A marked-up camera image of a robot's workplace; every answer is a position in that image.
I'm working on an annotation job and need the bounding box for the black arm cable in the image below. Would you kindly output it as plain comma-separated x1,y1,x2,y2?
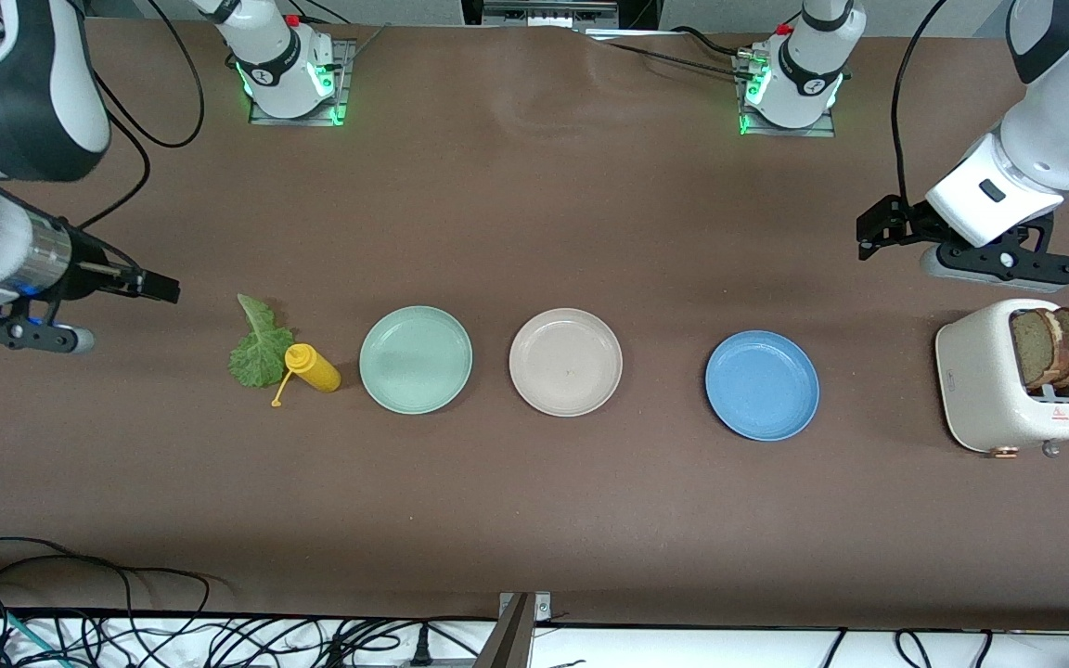
71,0,207,233
889,0,951,210

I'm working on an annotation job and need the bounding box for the short black tabletop cable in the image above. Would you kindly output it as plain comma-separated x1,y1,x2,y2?
669,25,744,58

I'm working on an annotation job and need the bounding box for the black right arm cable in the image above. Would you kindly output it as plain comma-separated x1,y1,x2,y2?
71,0,207,233

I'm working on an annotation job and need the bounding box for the blue plate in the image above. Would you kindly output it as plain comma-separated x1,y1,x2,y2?
705,331,820,442

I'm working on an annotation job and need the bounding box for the cream white toaster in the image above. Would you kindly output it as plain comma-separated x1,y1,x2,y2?
935,299,1069,459

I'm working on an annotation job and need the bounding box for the grey power strip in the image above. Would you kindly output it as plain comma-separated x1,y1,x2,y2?
377,654,484,668

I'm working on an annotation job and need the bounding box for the metal equipment with black frame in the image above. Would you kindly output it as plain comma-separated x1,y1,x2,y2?
460,0,661,33

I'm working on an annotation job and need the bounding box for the mint green plate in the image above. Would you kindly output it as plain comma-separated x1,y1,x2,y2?
359,306,474,415

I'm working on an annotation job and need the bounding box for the green lettuce leaf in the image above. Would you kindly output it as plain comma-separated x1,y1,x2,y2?
228,294,296,389

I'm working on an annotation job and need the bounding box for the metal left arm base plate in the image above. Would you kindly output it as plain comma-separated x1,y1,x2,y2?
739,51,838,138

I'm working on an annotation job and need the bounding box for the yellow mustard squeeze bottle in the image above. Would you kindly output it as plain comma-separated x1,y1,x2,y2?
271,343,342,409

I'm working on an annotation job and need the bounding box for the black looping floor cable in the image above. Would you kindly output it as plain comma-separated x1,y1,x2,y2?
0,536,229,668

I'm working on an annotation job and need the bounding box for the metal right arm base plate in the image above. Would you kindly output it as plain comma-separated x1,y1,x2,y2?
249,39,356,127

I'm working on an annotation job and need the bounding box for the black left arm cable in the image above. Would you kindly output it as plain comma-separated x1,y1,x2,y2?
889,0,951,210

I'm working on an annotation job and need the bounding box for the long black tabletop cable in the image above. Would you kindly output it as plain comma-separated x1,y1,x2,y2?
601,39,751,79

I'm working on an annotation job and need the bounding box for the grey metal bracket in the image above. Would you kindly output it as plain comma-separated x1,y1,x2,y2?
474,591,554,668

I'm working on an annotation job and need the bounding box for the beige plate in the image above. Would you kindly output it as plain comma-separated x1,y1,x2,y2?
509,308,624,418

